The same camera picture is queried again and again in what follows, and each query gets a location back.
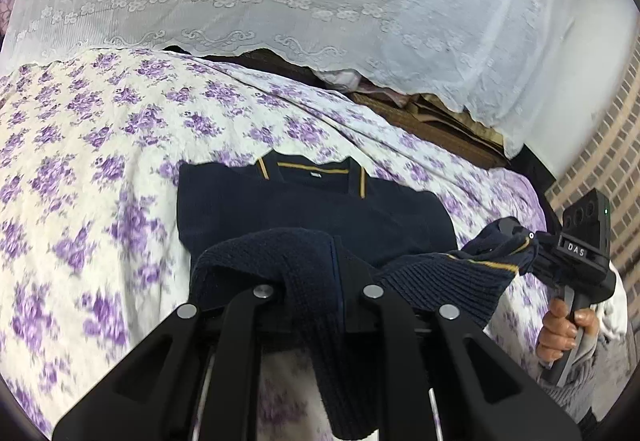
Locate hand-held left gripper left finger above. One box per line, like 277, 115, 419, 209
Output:
52, 284, 282, 441

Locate navy cardigan with yellow trim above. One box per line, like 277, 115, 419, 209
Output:
177, 151, 543, 441

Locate purple floral bedsheet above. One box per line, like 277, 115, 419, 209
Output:
0, 46, 551, 441

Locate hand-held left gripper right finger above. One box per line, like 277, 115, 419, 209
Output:
352, 283, 584, 441

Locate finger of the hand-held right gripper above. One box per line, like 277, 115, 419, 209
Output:
525, 245, 567, 280
497, 216, 560, 248

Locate person's right hand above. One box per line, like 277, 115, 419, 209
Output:
536, 296, 601, 364

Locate folded pink cloths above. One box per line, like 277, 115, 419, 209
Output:
319, 68, 382, 95

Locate person's right forearm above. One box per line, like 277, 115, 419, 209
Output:
540, 338, 602, 423

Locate pink floral pillow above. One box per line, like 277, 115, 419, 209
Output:
0, 0, 21, 29

